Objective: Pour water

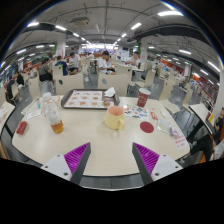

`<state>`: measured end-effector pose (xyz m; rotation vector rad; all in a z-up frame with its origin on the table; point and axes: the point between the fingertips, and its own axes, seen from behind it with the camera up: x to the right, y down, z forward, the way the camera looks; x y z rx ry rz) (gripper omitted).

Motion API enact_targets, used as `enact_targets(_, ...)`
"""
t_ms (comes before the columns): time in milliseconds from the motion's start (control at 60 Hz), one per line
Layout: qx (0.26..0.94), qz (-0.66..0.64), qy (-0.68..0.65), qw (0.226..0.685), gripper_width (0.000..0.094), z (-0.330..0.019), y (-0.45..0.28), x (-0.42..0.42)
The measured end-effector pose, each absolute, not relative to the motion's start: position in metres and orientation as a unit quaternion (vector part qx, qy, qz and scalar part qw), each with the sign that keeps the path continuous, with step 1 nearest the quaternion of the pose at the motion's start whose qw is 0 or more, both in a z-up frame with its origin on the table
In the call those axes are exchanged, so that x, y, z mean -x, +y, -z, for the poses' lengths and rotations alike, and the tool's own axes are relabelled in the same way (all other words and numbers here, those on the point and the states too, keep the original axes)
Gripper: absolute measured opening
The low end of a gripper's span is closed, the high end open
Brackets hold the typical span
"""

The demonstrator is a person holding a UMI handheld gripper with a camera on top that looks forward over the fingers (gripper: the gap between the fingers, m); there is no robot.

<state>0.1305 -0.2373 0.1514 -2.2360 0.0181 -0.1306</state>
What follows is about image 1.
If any red white table sticker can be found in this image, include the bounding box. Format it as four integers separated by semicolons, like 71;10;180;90
173;135;188;150

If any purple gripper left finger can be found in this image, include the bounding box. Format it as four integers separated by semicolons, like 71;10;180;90
42;143;91;185

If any brown food tray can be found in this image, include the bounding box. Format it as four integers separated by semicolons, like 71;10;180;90
61;89;119;110

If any red paper cup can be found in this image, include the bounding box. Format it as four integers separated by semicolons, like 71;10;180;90
137;88;151;107

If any yellow ceramic mug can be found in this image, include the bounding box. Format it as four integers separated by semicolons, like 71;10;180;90
105;106;125;130

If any white paper receipt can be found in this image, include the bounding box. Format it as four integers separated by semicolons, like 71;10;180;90
27;109;42;120

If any person in grey shirt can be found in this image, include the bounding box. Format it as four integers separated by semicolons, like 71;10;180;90
39;57;53;94

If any beige chair behind table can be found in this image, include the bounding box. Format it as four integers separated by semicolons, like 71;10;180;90
56;73;84;95
98;74;129;97

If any white crumpled napkin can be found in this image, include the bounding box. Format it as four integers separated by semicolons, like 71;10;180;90
104;87;115;97

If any small red sachet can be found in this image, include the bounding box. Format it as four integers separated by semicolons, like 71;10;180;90
150;112;158;120

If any person in blue shirt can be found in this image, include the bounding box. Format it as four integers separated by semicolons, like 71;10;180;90
55;55;68;76

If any side table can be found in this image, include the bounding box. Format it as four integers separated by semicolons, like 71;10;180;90
0;102;15;136
187;104;215;140

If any beige chair behind table right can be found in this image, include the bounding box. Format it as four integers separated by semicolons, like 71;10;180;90
98;74;129;97

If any red round cup lid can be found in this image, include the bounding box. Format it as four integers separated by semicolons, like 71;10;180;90
140;122;154;133

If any colourful leaflet on table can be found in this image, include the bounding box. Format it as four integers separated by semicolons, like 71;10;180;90
122;104;149;121

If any side table at right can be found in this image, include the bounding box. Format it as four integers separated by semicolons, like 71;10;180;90
187;104;215;140

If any side table at left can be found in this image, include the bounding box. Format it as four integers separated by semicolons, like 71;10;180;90
0;102;15;136

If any clear plastic wrapper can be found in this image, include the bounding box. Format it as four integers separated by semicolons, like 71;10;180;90
157;119;172;135

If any person in white shirt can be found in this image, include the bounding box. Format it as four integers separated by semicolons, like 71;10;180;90
98;51;116;75

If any plastic bottle with amber liquid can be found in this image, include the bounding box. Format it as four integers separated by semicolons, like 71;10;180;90
43;92;64;134

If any person seated at right edge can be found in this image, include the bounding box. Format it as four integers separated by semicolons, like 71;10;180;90
190;107;224;161

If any beige chair behind table left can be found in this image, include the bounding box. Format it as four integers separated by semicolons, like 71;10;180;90
56;73;84;95

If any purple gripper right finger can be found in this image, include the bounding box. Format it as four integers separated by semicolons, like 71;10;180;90
132;143;182;185

